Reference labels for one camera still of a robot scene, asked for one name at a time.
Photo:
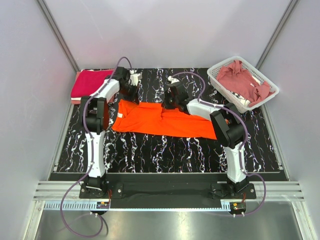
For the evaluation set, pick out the orange t shirt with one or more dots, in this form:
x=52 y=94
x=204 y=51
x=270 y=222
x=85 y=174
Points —
x=151 y=118

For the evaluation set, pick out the aluminium frame rail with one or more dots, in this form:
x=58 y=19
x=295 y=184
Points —
x=275 y=190

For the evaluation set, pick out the white cable duct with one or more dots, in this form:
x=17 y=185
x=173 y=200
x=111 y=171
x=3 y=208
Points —
x=91 y=205

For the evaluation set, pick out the folded magenta t shirt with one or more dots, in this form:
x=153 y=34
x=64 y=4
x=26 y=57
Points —
x=88 y=81

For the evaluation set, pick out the white plastic basket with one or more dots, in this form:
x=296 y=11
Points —
x=214 y=70

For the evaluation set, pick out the dusty pink t shirt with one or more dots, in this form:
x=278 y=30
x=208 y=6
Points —
x=237 y=79

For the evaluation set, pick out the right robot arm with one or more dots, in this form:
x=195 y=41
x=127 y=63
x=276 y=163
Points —
x=230 y=131

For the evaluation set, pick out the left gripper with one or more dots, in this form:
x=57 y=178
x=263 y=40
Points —
x=134 y=97

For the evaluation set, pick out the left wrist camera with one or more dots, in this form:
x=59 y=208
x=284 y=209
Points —
x=134 y=77

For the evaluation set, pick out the folded pink t shirt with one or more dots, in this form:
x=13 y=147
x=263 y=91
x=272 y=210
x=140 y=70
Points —
x=76 y=91

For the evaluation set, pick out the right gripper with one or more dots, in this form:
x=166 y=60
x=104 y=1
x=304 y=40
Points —
x=165 y=104

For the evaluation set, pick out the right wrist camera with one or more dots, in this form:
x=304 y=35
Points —
x=177 y=90

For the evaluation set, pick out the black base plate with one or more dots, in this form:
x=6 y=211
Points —
x=217 y=179

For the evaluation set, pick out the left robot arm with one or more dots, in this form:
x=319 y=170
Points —
x=95 y=121

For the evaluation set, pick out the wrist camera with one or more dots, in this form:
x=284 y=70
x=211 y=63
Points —
x=134 y=77
x=177 y=90

